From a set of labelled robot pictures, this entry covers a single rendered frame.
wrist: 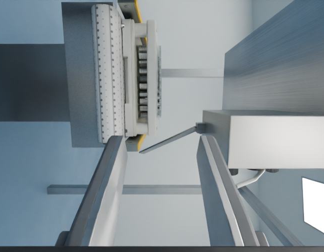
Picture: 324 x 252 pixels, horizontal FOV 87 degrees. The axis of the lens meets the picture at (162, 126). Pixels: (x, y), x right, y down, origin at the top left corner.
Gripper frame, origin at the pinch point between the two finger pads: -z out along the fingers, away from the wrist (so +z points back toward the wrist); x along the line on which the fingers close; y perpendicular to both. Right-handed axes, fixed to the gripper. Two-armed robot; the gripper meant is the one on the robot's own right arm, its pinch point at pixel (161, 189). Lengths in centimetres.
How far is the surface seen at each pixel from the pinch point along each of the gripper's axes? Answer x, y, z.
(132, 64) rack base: 6.2, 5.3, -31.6
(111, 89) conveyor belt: 9.6, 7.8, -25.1
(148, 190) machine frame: 11, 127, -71
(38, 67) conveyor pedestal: 32, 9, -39
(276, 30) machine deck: -33, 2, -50
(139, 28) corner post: 4.6, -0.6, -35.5
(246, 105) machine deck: -33, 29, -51
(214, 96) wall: -108, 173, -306
